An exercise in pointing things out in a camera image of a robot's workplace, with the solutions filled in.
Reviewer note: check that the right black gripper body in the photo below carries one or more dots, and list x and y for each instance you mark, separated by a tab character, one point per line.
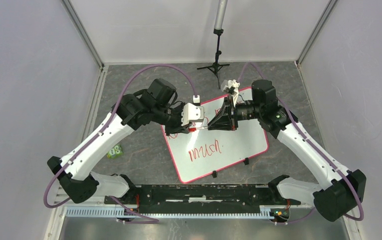
248	111

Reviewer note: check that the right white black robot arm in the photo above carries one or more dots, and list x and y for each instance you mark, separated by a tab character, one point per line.
338	191

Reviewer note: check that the pink-framed whiteboard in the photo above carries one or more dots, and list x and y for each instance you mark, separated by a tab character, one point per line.
198	154

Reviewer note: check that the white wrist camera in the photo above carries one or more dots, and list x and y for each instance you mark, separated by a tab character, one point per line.
192	112
232	88

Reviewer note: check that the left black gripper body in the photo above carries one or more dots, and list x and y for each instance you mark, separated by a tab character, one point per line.
171	117

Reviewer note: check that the green monster eraser toy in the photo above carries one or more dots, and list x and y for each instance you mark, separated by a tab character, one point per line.
115	152

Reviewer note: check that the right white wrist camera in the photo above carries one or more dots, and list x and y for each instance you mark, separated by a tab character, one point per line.
232	88

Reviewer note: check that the black tripod camera stand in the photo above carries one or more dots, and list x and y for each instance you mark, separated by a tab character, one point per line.
218	31

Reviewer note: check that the red whiteboard marker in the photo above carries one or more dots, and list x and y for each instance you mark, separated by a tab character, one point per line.
201	127

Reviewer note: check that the white slotted cable duct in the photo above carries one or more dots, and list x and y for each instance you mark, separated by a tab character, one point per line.
120	213

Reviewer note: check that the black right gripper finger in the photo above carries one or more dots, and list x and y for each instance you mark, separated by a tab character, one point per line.
222	121
226	112

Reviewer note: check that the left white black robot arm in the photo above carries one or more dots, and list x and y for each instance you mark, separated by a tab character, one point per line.
74	171

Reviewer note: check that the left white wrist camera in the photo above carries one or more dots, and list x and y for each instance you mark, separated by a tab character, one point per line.
192	112

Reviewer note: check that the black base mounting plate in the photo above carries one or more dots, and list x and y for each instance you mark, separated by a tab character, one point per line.
214	198

